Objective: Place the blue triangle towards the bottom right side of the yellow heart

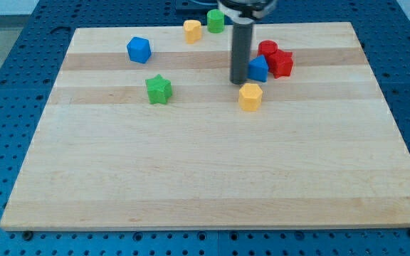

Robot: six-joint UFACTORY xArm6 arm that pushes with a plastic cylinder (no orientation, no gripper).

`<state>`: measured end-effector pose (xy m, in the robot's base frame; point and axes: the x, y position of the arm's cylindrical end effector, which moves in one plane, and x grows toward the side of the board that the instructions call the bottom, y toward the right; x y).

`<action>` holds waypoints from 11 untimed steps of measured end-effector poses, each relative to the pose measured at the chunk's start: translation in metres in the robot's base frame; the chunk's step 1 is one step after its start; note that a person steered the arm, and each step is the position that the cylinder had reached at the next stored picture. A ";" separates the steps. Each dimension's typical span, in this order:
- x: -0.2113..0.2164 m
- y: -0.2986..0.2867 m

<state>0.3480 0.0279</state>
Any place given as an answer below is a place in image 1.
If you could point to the blue triangle block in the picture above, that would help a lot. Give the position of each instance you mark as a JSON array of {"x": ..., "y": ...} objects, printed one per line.
[{"x": 258, "y": 69}]

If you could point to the yellow heart block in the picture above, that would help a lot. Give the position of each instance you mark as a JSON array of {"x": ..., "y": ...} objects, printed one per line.
[{"x": 192, "y": 31}]

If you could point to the yellow hexagon block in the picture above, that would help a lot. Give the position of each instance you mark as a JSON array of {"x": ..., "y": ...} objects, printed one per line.
[{"x": 250, "y": 97}]

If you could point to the green star block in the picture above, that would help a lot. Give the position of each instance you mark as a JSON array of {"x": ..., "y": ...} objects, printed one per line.
[{"x": 159, "y": 90}]

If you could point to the wooden board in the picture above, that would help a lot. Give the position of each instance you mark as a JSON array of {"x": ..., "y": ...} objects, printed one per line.
[{"x": 322, "y": 151}]

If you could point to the red star block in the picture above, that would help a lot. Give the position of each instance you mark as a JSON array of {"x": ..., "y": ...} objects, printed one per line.
[{"x": 280, "y": 64}]

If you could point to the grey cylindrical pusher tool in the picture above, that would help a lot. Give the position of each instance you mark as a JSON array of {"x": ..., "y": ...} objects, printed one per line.
[{"x": 242, "y": 34}]

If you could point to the blue cube block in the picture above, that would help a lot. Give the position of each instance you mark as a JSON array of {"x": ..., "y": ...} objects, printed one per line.
[{"x": 139, "y": 50}]

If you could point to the red cylinder block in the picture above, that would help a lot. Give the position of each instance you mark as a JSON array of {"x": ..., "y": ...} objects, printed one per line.
[{"x": 267, "y": 48}]

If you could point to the green cylinder block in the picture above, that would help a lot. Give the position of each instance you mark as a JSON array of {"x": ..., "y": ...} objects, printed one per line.
[{"x": 215, "y": 21}]

